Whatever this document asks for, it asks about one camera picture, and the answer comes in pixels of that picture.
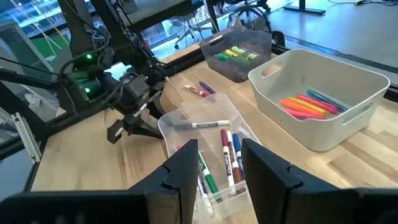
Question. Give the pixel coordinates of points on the green dry-erase marker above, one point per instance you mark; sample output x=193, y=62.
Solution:
x=209, y=175

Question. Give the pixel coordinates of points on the teal marker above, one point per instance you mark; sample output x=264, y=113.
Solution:
x=326, y=99

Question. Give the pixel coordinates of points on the red dry-erase marker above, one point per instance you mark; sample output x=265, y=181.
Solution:
x=196, y=91

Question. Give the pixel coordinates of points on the small purple marker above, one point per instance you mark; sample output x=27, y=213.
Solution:
x=206, y=87

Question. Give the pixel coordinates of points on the orange marker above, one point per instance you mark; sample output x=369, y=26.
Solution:
x=298, y=107

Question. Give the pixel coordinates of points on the purple dry-erase marker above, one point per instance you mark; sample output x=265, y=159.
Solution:
x=202, y=188

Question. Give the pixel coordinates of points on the light grey plastic bin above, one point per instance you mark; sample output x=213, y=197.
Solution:
x=311, y=137

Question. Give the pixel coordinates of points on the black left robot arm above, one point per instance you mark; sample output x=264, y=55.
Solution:
x=79, y=37

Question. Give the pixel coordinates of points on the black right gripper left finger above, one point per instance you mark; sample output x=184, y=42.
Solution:
x=183, y=186

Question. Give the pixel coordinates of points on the black dry-erase marker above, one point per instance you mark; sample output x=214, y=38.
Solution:
x=211, y=124

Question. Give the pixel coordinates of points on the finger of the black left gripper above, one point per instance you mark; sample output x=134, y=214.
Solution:
x=143, y=124
x=155, y=115

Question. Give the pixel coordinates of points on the blue dry-erase marker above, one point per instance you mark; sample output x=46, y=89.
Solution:
x=237, y=149

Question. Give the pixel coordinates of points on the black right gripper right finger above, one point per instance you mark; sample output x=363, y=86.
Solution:
x=280, y=193

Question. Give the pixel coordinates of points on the yellow marker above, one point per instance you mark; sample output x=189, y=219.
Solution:
x=308, y=105

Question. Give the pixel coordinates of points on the yellow highlighter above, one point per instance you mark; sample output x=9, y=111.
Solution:
x=231, y=53

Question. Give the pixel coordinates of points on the office chair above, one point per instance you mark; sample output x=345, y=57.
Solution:
x=189, y=31

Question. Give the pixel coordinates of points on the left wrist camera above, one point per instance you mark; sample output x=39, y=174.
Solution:
x=138, y=87

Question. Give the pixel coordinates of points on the white metal bracket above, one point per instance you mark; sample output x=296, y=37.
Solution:
x=26, y=137

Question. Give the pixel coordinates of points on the light green Sharpie highlighter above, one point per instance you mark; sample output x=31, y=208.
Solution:
x=238, y=49

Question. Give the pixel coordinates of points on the clear plastic bin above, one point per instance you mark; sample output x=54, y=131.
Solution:
x=214, y=105

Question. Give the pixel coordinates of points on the brown dry-erase marker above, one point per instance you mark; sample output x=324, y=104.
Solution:
x=237, y=172

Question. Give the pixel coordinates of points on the magenta dry-erase marker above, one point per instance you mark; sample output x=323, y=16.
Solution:
x=228, y=155

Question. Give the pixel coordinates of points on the dark grey translucent bin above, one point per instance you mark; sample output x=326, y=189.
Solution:
x=248, y=37

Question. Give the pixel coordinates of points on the pink marker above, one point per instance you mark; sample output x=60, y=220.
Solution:
x=317, y=104
x=303, y=114

